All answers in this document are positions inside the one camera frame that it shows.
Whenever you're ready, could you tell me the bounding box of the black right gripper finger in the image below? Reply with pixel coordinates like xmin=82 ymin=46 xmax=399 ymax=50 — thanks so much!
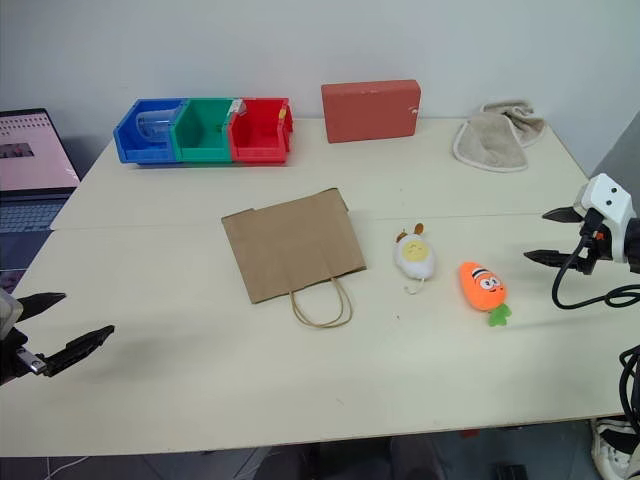
xmin=522 ymin=248 xmax=577 ymax=270
xmin=541 ymin=204 xmax=585 ymax=226

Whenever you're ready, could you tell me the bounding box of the orange carrot plush toy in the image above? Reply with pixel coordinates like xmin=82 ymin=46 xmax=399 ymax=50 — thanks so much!
xmin=458 ymin=260 xmax=514 ymax=329

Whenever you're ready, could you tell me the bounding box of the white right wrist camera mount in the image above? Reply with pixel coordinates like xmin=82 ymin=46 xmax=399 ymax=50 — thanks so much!
xmin=574 ymin=172 xmax=640 ymax=274

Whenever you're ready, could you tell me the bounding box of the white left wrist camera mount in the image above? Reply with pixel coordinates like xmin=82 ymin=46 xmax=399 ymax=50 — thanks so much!
xmin=0 ymin=288 xmax=24 ymax=342

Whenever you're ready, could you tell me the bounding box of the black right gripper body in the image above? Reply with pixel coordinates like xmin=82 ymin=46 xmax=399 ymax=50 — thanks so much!
xmin=569 ymin=201 xmax=610 ymax=275

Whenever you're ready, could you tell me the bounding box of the red brick-shaped block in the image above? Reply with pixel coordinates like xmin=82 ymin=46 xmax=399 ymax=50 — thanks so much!
xmin=320 ymin=78 xmax=423 ymax=145

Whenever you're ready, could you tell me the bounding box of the blue plastic storage bin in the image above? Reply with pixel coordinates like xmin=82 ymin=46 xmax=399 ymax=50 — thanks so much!
xmin=112 ymin=97 xmax=190 ymax=166

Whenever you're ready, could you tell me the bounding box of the open laptop computer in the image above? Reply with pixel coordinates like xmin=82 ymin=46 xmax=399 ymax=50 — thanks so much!
xmin=0 ymin=107 xmax=82 ymax=237

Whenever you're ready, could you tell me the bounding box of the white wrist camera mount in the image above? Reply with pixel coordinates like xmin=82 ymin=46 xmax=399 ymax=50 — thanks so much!
xmin=574 ymin=172 xmax=640 ymax=274
xmin=0 ymin=288 xmax=24 ymax=342

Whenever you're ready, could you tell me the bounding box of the green plastic storage bin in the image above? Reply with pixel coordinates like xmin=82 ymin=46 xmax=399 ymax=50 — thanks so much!
xmin=170 ymin=96 xmax=242 ymax=165

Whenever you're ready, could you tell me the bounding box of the black cable loop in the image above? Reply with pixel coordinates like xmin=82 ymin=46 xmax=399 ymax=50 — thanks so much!
xmin=618 ymin=343 xmax=640 ymax=432

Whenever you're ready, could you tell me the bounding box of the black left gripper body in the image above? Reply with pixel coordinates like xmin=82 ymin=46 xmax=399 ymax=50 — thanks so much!
xmin=0 ymin=326 xmax=47 ymax=387

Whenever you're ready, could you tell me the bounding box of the clear plastic cup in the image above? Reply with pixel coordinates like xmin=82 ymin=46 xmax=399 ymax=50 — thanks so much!
xmin=135 ymin=105 xmax=182 ymax=147

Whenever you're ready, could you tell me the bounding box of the beige cloth towel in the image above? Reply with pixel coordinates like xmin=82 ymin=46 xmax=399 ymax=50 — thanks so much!
xmin=452 ymin=99 xmax=548 ymax=173

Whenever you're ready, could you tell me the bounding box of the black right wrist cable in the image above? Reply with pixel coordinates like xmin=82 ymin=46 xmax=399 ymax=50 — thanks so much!
xmin=550 ymin=238 xmax=640 ymax=309

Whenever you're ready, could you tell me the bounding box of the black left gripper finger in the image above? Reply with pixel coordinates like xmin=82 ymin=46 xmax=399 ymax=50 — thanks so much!
xmin=14 ymin=291 xmax=68 ymax=328
xmin=37 ymin=324 xmax=116 ymax=378

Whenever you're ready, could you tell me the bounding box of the brown paper bag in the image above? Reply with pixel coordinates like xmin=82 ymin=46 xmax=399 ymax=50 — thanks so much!
xmin=221 ymin=187 xmax=369 ymax=330

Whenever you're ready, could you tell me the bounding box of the white egg plush toy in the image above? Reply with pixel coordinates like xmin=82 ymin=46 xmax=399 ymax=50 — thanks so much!
xmin=392 ymin=222 xmax=438 ymax=296

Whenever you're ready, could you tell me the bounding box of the white and black sneaker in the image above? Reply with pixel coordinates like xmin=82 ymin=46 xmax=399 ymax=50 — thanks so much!
xmin=590 ymin=416 xmax=640 ymax=480

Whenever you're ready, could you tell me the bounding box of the red plastic storage bin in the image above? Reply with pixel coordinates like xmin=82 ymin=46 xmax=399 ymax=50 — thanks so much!
xmin=226 ymin=96 xmax=295 ymax=165

